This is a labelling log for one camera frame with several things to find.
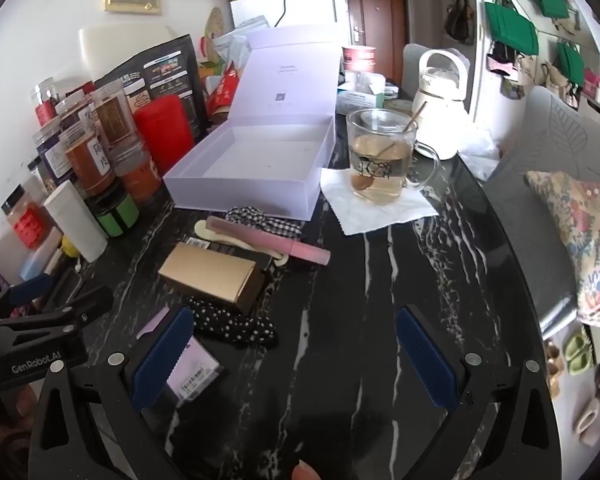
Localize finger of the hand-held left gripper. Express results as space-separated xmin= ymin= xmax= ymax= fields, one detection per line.
xmin=0 ymin=285 xmax=115 ymax=332
xmin=0 ymin=273 xmax=56 ymax=318

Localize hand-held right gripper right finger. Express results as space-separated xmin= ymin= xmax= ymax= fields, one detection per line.
xmin=396 ymin=305 xmax=565 ymax=480

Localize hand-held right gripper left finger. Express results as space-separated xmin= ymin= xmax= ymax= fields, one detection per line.
xmin=27 ymin=305 xmax=196 ymax=480

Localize purple barcode packet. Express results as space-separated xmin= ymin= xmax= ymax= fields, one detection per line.
xmin=136 ymin=306 xmax=226 ymax=402

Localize black polka-dot scrunchie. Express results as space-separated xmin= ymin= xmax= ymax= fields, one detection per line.
xmin=186 ymin=296 xmax=279 ymax=349

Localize gold cardboard box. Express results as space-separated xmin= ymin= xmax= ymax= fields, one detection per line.
xmin=158 ymin=241 xmax=265 ymax=316

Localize cream hair claw clip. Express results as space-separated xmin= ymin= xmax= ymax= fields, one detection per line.
xmin=194 ymin=220 xmax=291 ymax=267

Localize pink cosmetic tube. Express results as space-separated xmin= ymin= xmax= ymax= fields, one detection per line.
xmin=206 ymin=216 xmax=332 ymax=265

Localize black white gingham scrunchie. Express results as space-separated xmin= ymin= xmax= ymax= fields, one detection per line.
xmin=226 ymin=206 xmax=303 ymax=242

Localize lavender hinged gift box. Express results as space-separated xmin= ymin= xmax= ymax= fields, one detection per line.
xmin=163 ymin=24 xmax=346 ymax=222

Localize person's right hand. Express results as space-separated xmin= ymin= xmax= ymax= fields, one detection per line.
xmin=291 ymin=461 xmax=322 ymax=480

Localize black flat case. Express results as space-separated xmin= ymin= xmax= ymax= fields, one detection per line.
xmin=44 ymin=266 xmax=84 ymax=312

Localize red label clear bottle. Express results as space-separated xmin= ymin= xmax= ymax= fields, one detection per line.
xmin=1 ymin=185 xmax=61 ymax=251

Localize white squeeze tube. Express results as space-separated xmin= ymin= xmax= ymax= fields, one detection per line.
xmin=44 ymin=180 xmax=109 ymax=262

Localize green label black jar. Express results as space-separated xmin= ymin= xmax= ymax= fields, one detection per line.
xmin=84 ymin=185 xmax=141 ymax=238

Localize cluster of clear spice jars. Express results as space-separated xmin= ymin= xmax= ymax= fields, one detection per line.
xmin=27 ymin=77 xmax=163 ymax=206

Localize green slippers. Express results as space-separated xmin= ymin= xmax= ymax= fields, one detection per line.
xmin=563 ymin=333 xmax=593 ymax=377

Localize beige slipper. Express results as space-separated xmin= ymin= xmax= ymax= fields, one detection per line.
xmin=571 ymin=394 xmax=600 ymax=447

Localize white paper napkin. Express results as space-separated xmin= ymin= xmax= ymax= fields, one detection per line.
xmin=320 ymin=167 xmax=440 ymax=236

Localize red canister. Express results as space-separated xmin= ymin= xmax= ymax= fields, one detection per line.
xmin=132 ymin=95 xmax=195 ymax=177

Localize floral cushion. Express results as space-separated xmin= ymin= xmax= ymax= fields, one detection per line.
xmin=524 ymin=170 xmax=600 ymax=328

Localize glass mug with tea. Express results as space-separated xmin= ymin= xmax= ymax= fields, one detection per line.
xmin=346 ymin=108 xmax=441 ymax=206

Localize white plastic bag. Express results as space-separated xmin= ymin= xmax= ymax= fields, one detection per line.
xmin=457 ymin=122 xmax=502 ymax=182

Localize thin metal stirrer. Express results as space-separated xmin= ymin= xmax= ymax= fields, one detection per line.
xmin=357 ymin=101 xmax=428 ymax=186

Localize black printed pouch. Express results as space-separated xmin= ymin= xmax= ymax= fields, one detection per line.
xmin=94 ymin=34 xmax=207 ymax=147

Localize red snack packet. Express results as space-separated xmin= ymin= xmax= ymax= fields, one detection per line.
xmin=206 ymin=61 xmax=242 ymax=122

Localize grey leaf pattern chair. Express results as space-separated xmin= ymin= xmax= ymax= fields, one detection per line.
xmin=479 ymin=85 xmax=600 ymax=333
xmin=401 ymin=43 xmax=443 ymax=102

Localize white foam board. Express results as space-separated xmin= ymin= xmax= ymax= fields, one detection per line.
xmin=78 ymin=24 xmax=174 ymax=83

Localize white tissue box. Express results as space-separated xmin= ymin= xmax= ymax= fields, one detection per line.
xmin=336 ymin=71 xmax=387 ymax=112

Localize woven straw mat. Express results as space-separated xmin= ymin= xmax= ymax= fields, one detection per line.
xmin=201 ymin=6 xmax=232 ymax=62

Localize pale plastic packages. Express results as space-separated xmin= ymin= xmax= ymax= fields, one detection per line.
xmin=211 ymin=16 xmax=272 ymax=67

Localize dark hanging handbag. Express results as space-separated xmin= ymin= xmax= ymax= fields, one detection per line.
xmin=444 ymin=0 xmax=477 ymax=47

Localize brown door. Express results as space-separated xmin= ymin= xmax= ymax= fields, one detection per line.
xmin=344 ymin=0 xmax=409 ymax=77

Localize white refrigerator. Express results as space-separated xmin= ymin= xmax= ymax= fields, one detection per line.
xmin=229 ymin=0 xmax=347 ymax=51

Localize white bottle with loop handle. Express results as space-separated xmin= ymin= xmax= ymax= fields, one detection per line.
xmin=411 ymin=49 xmax=472 ymax=161

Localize black power cable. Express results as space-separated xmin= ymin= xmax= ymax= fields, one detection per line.
xmin=272 ymin=0 xmax=295 ymax=28

